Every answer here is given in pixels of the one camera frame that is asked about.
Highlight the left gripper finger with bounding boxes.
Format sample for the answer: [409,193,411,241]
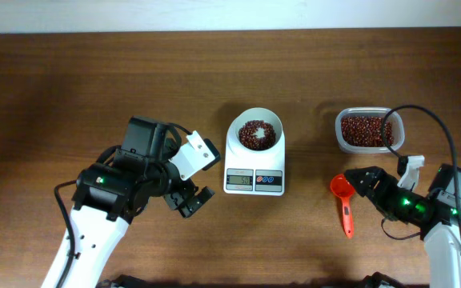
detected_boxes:
[180,186,214,218]
[163,193,193,216]

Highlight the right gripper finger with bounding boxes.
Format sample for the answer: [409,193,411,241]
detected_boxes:
[346,175,379,200]
[344,166,387,186]

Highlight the orange measuring scoop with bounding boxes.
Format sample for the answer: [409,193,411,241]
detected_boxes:
[330,174,355,238]

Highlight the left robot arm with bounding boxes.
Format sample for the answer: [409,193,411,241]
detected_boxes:
[42,116,221,287]

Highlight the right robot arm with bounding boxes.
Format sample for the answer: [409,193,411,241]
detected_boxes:
[344,164,461,287]

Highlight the white digital kitchen scale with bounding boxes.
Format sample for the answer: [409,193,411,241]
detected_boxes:
[223,124,286,196]

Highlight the red adzuki beans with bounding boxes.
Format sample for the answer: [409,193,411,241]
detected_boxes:
[340,116,385,147]

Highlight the clear plastic bean container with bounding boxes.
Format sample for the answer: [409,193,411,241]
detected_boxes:
[335,107,405,154]

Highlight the white round bowl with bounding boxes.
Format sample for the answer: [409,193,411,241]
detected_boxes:
[227,107,284,152]

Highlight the red beans in bowl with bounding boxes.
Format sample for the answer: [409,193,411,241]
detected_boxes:
[239,120,276,151]

